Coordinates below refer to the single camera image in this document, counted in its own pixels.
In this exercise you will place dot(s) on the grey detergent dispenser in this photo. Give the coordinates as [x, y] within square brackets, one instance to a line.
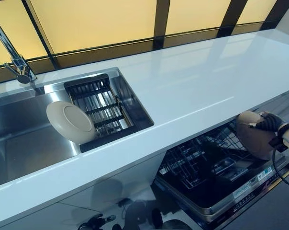
[224, 166]

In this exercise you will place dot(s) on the robot leg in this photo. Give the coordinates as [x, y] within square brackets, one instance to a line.
[118, 227]
[157, 216]

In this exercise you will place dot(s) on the yellow window with dark frame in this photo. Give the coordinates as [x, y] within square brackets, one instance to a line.
[99, 24]

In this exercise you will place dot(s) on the chrome pull-down kitchen faucet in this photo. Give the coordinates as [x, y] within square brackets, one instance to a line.
[17, 64]

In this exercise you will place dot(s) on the robot left leg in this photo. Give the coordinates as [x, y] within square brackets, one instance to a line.
[118, 227]

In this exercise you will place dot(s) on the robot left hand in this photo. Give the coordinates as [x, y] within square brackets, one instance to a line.
[92, 222]

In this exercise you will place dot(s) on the stainless steel sink basin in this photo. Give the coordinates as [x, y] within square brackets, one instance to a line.
[22, 134]

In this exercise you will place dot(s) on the black sink drain rack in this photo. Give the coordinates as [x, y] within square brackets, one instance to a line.
[87, 83]

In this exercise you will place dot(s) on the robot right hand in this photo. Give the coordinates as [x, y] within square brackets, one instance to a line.
[271, 122]

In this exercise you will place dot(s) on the white glossy cabinet door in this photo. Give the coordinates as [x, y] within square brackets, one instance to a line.
[135, 177]
[278, 103]

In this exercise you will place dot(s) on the cream ceramic plate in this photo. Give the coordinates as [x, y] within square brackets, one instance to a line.
[72, 122]
[254, 143]

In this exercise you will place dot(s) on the robot right leg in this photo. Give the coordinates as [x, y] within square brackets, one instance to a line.
[157, 216]

